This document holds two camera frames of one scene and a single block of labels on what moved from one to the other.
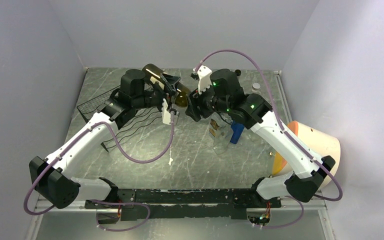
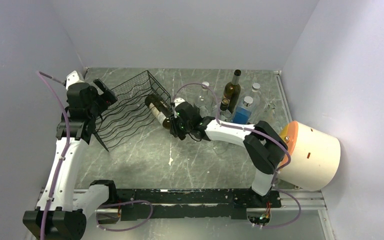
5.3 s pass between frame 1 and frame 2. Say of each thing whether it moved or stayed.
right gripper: moved
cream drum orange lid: stayed
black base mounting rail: stayed
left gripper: moved
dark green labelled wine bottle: moved
